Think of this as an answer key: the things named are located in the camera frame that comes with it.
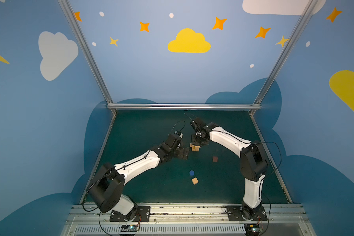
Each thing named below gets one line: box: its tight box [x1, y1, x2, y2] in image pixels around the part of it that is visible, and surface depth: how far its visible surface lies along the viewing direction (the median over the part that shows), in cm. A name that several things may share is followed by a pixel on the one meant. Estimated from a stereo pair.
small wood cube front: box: [191, 177, 199, 186], surface depth 86 cm
